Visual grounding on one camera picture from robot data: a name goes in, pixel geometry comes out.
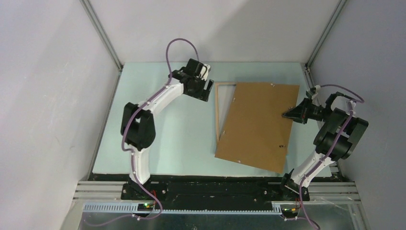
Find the right aluminium corner post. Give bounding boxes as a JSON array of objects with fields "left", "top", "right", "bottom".
[{"left": 305, "top": 0, "right": 348, "bottom": 69}]

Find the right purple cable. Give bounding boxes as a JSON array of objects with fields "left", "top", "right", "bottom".
[{"left": 285, "top": 84, "right": 365, "bottom": 230}]

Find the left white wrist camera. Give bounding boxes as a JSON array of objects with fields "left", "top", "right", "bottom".
[{"left": 201, "top": 64, "right": 211, "bottom": 81}]

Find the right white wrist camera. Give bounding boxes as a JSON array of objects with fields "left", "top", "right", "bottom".
[{"left": 306, "top": 85, "right": 321, "bottom": 100}]

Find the colourful printed photo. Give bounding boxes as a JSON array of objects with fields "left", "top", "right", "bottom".
[{"left": 217, "top": 84, "right": 236, "bottom": 134}]

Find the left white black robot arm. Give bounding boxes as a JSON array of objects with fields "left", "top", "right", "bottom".
[{"left": 121, "top": 58, "right": 214, "bottom": 200}]

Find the brown cardboard backing board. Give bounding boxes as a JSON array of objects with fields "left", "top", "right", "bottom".
[{"left": 215, "top": 82, "right": 300, "bottom": 173}]

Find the aluminium rail front frame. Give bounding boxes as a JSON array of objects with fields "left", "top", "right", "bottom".
[{"left": 61, "top": 181, "right": 371, "bottom": 230}]

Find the wooden picture frame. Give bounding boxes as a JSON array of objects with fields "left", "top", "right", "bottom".
[{"left": 214, "top": 82, "right": 237, "bottom": 142}]

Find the left aluminium corner post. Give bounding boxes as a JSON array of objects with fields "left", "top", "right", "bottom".
[{"left": 79, "top": 0, "right": 124, "bottom": 71}]

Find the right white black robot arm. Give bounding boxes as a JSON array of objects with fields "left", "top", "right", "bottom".
[{"left": 278, "top": 92, "right": 369, "bottom": 200}]

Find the aluminium corner post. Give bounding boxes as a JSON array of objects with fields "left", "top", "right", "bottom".
[
  {"left": 305, "top": 0, "right": 348, "bottom": 69},
  {"left": 79, "top": 0, "right": 124, "bottom": 71}
]

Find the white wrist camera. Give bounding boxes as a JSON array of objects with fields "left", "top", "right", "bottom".
[
  {"left": 201, "top": 64, "right": 211, "bottom": 81},
  {"left": 306, "top": 85, "right": 321, "bottom": 100}
]

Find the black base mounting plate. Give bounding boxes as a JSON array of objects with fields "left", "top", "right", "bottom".
[{"left": 121, "top": 175, "right": 300, "bottom": 211}]

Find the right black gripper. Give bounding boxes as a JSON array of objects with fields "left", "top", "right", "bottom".
[{"left": 282, "top": 98, "right": 333, "bottom": 125}]

